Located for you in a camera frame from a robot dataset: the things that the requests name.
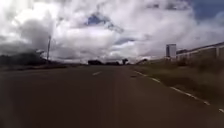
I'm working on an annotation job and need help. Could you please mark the dark bushes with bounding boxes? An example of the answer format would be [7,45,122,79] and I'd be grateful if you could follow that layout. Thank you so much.
[0,50,48,67]

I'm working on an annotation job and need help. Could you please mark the dry grass verge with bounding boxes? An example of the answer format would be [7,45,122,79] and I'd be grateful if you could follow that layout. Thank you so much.
[131,58,224,109]

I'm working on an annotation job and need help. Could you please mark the utility pole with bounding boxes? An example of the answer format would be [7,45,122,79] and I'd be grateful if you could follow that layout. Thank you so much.
[45,34,53,63]

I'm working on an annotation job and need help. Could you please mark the white sign board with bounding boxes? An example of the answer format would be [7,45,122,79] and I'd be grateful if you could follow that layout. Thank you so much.
[165,43,178,61]

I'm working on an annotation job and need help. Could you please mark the distant row of trees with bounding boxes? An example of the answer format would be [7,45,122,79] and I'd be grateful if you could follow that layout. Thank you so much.
[87,57,130,67]

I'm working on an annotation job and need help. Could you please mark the dark grey asphalt road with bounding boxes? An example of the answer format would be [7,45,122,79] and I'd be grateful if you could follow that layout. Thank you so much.
[0,64,224,128]

